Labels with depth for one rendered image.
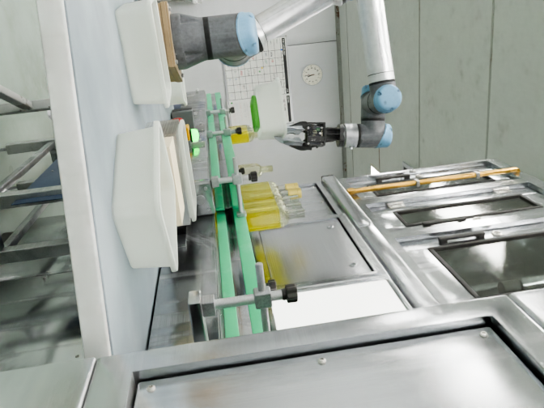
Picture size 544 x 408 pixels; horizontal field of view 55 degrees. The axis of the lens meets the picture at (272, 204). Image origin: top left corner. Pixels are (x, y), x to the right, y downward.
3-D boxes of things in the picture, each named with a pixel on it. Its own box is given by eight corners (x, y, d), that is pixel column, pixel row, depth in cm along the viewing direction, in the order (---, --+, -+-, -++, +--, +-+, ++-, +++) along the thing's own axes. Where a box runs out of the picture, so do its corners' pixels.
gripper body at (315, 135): (306, 121, 159) (345, 121, 160) (302, 124, 168) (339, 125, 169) (306, 146, 160) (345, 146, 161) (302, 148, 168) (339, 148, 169)
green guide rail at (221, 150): (212, 186, 146) (240, 183, 146) (211, 183, 145) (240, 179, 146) (206, 95, 309) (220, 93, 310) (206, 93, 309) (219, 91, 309)
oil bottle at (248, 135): (211, 146, 254) (269, 140, 256) (210, 135, 252) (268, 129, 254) (210, 144, 259) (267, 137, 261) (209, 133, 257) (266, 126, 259)
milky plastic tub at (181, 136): (159, 230, 123) (196, 224, 124) (142, 136, 116) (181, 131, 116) (163, 205, 140) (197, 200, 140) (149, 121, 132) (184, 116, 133)
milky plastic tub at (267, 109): (250, 78, 154) (279, 74, 155) (247, 94, 176) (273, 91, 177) (258, 138, 154) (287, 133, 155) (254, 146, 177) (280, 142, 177)
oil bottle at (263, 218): (218, 236, 152) (291, 227, 154) (214, 218, 150) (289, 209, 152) (217, 229, 157) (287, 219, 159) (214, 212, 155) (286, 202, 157)
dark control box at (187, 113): (173, 133, 203) (195, 130, 204) (170, 112, 201) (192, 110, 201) (174, 129, 211) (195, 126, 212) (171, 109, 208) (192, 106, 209)
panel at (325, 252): (289, 422, 98) (464, 392, 101) (287, 409, 97) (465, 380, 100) (248, 234, 182) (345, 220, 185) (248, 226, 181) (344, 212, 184)
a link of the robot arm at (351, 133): (352, 125, 170) (352, 150, 170) (338, 125, 169) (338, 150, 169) (358, 121, 162) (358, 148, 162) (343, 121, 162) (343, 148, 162)
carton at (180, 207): (144, 230, 105) (182, 225, 106) (129, 151, 100) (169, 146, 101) (150, 211, 116) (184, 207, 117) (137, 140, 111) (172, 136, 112)
